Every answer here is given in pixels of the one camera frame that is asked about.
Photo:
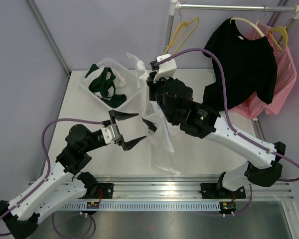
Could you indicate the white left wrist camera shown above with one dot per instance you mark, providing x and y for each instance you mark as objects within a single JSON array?
[{"x": 110, "y": 133}]

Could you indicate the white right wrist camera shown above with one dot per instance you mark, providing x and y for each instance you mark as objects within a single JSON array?
[{"x": 164, "y": 70}]

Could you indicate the pink hanging t shirt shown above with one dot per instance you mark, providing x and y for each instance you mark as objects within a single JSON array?
[{"x": 286, "y": 78}]

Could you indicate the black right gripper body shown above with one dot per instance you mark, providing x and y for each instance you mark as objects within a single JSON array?
[{"x": 156, "y": 90}]

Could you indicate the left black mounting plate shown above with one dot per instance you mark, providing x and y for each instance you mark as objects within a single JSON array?
[{"x": 105, "y": 190}]

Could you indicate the white slotted cable duct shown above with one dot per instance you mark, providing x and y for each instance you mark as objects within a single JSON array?
[{"x": 143, "y": 206}]

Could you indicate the yellow hanger on rack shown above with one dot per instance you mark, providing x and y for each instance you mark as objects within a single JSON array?
[{"x": 279, "y": 34}]

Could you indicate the yellow hanger with metal hook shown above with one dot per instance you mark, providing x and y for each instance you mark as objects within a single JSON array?
[{"x": 176, "y": 39}]

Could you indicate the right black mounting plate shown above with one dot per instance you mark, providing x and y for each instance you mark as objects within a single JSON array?
[{"x": 210, "y": 191}]

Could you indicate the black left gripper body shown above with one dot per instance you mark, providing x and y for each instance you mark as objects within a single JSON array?
[{"x": 118, "y": 141}]

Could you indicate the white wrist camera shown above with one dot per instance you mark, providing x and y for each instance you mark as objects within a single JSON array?
[
  {"x": 110, "y": 133},
  {"x": 164, "y": 70}
]

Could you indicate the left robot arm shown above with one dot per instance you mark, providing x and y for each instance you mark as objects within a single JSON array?
[{"x": 64, "y": 180}]

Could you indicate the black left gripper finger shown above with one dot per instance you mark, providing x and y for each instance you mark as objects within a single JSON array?
[
  {"x": 126, "y": 146},
  {"x": 120, "y": 116}
]

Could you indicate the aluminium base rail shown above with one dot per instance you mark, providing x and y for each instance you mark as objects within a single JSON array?
[{"x": 182, "y": 188}]

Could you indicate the green and white t shirt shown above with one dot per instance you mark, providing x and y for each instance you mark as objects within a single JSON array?
[{"x": 103, "y": 82}]

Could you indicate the cream hanger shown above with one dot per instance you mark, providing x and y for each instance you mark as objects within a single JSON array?
[{"x": 251, "y": 8}]

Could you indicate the black t shirt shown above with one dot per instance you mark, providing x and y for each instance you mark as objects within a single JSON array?
[{"x": 249, "y": 65}]

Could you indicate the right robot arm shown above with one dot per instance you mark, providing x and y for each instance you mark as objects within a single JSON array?
[{"x": 262, "y": 167}]

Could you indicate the black mounting plate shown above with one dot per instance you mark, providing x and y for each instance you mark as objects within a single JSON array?
[
  {"x": 210, "y": 191},
  {"x": 105, "y": 190}
]

